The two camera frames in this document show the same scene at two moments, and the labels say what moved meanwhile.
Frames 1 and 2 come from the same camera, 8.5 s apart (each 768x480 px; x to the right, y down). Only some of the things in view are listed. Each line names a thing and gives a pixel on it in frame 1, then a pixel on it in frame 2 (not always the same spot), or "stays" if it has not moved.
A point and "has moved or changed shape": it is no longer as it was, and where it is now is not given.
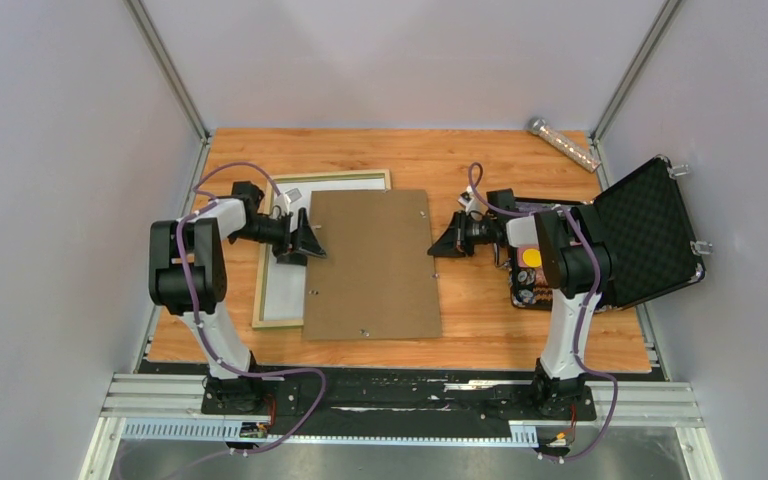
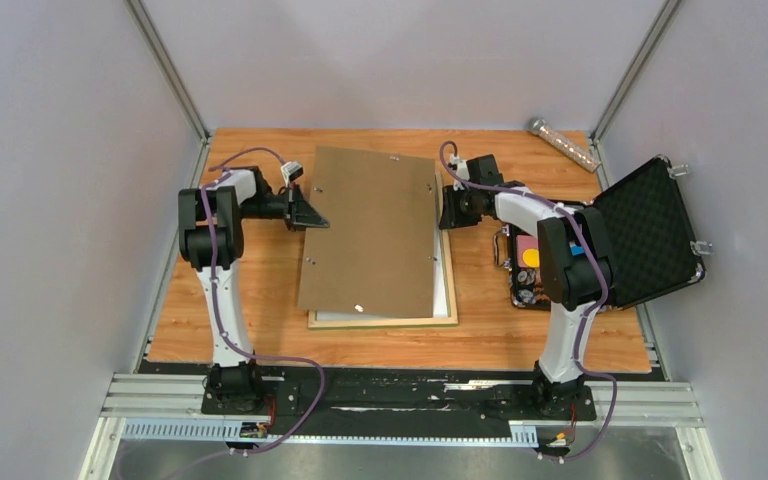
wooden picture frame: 258,323 to 318,320
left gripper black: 295,246 to 300,213
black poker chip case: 645,220 stays
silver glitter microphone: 564,146 stays
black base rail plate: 324,401 stays
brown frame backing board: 377,279 has moved or changed shape
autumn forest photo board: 285,285 to 439,307
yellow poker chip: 532,257 stays
